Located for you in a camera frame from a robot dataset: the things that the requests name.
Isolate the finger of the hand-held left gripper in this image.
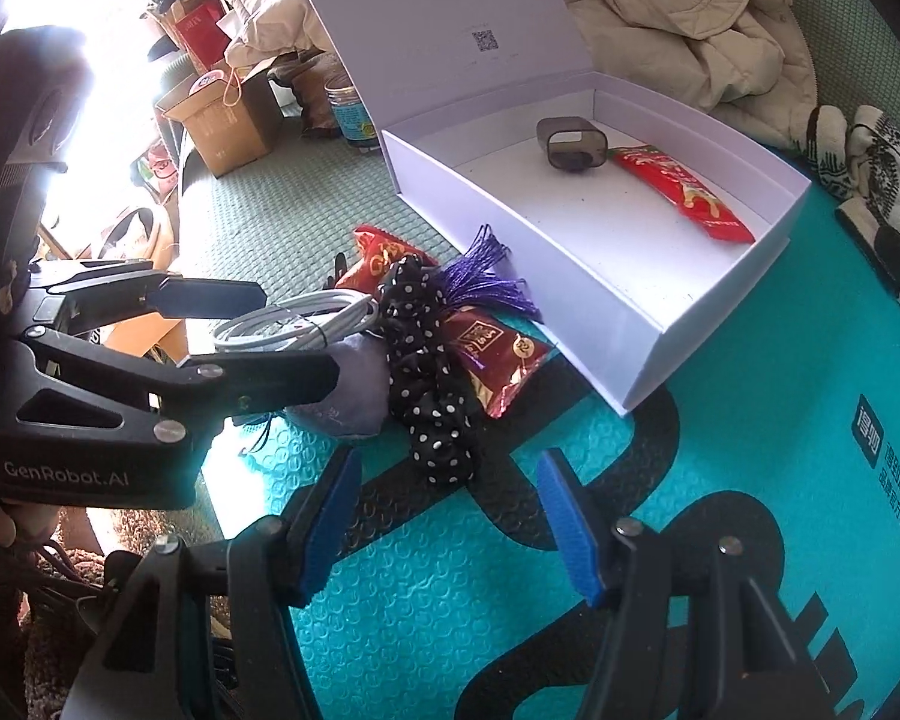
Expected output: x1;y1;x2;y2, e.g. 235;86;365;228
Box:
28;259;265;332
13;328;344;445

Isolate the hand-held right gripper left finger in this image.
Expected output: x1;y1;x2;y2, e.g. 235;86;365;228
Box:
60;448;364;720

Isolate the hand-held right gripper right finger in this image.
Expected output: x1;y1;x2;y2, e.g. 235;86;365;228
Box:
536;448;841;720

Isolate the lavender drawstring pouch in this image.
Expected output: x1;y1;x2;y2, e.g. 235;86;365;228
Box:
240;334;391;458

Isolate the black polka dot scrunchie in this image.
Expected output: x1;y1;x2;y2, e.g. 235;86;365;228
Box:
375;255;485;488

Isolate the crinkled red snack packet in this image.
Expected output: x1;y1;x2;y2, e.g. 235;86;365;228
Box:
352;225;440;293

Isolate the dark red snack packet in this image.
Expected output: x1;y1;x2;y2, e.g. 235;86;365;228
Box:
439;304;556;421

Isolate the purple tassel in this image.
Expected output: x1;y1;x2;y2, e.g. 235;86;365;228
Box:
431;223;545;323

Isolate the white cardboard box with lid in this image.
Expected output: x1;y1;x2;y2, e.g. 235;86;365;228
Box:
277;0;812;415

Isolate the person's left hand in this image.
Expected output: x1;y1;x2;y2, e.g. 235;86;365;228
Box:
0;496;55;550

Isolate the brown fuzzy cloth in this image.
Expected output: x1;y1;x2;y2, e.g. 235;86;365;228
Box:
0;506;130;720

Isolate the brown cardboard box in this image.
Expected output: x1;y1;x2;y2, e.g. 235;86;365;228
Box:
156;56;286;177

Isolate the teal foam mat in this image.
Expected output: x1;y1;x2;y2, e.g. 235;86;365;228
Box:
199;180;900;720

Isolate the brown furry boot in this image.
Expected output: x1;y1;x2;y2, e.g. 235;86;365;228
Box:
268;51;340;140

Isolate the glass jar with blue label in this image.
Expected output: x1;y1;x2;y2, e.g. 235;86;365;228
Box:
324;75;380;155

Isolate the red gift box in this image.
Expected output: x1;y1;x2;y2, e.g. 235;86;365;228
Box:
169;0;230;72

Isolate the long red snack packet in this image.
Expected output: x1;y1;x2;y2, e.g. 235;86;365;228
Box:
609;144;756;245

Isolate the grey translucent small case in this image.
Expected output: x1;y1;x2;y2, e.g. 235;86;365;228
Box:
536;116;608;175

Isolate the black and white knit sweater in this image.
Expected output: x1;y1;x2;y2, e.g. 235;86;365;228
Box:
804;103;900;338

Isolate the beige puffer jacket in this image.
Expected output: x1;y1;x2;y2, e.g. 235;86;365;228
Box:
529;0;818;151

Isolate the coiled white cable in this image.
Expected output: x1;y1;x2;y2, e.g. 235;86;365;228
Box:
214;289;380;353

